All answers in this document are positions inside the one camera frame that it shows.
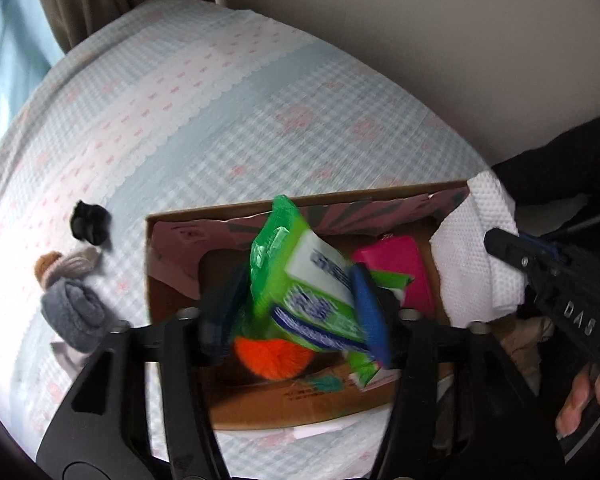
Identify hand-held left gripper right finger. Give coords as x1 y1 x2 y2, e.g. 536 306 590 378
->
350 265 567 480

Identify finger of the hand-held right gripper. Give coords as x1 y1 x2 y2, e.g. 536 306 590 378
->
521 232 573 263
484 228 548 278

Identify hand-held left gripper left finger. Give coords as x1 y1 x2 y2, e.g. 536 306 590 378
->
36 265 252 480

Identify white paper towel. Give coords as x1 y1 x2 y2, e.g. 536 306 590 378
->
430 170 527 329

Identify pink pouch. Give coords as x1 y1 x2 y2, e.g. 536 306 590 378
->
352 236 437 322

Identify orange fluffy ball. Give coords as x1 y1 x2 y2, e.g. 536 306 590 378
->
234 337 315 379

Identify green wet wipes packet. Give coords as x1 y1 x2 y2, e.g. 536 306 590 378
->
232 195 412 392

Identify patterned cardboard box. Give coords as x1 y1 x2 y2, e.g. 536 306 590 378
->
145 180 473 432

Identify person's right hand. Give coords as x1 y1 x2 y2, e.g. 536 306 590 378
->
555 364 600 437

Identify grey rolled socks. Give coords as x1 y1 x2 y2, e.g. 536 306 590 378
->
41 280 109 357

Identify black rolled sock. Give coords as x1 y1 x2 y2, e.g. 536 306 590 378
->
70 200 112 247

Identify beige sock with brown pompom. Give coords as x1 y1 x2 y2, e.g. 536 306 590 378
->
34 247 101 288

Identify bed with checked sheet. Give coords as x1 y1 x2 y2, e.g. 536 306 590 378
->
0 0 496 480

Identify grey-brown curtain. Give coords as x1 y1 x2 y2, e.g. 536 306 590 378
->
30 0 217 54

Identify light blue hanging cloth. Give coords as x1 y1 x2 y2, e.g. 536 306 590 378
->
0 0 65 161

